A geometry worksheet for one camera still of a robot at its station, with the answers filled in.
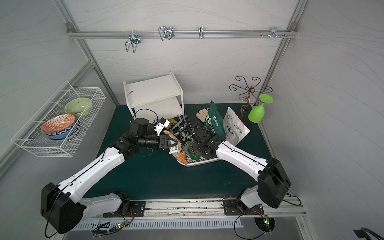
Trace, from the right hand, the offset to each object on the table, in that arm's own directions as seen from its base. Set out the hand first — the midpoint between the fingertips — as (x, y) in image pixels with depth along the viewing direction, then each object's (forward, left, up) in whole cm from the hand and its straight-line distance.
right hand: (199, 145), depth 84 cm
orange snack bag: (-11, +10, +13) cm, 19 cm away
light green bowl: (+7, +61, +23) cm, 66 cm away
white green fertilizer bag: (+6, -20, +8) cm, 22 cm away
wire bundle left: (-42, +46, -12) cm, 63 cm away
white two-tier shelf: (+14, +24, +22) cm, 35 cm away
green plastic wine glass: (+16, -33, +9) cm, 38 cm away
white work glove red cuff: (+34, -1, -12) cm, 36 cm away
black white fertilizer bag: (+8, +10, +3) cm, 13 cm away
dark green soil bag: (+8, -9, +16) cm, 20 cm away
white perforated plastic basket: (-9, +4, -3) cm, 11 cm away
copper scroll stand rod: (+28, -29, +18) cm, 44 cm away
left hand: (-7, +10, +14) cm, 18 cm away
